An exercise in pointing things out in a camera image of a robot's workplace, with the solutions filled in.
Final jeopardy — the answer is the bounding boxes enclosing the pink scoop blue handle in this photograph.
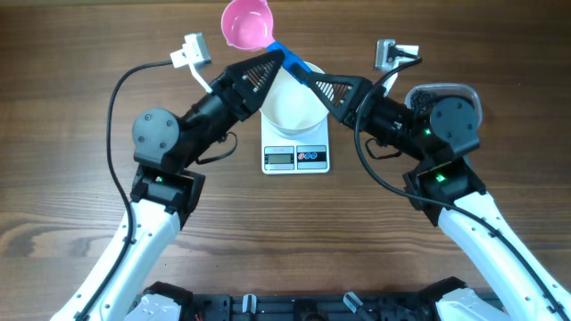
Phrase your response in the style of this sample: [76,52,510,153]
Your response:
[221,0,311,85]

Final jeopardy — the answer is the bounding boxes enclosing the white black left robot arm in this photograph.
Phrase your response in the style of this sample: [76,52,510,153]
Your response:
[54,51,285,320]

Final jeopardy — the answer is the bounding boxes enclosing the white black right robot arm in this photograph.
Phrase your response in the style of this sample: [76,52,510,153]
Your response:
[305,72,570,320]

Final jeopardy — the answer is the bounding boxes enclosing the white bowl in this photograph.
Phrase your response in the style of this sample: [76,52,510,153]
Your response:
[261,67,329,136]

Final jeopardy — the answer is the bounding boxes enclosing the white digital kitchen scale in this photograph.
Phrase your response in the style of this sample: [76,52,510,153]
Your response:
[261,116,330,175]

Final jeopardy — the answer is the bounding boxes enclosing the black beans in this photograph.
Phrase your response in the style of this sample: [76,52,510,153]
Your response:
[410,89,438,118]

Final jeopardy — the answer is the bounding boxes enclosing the clear plastic container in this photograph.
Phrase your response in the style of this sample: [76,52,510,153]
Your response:
[405,83,483,128]

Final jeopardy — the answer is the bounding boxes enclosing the black right camera cable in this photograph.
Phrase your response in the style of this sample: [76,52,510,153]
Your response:
[353,48,571,321]

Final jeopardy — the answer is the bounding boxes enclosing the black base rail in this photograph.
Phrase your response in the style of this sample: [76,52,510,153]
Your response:
[133,276,505,321]

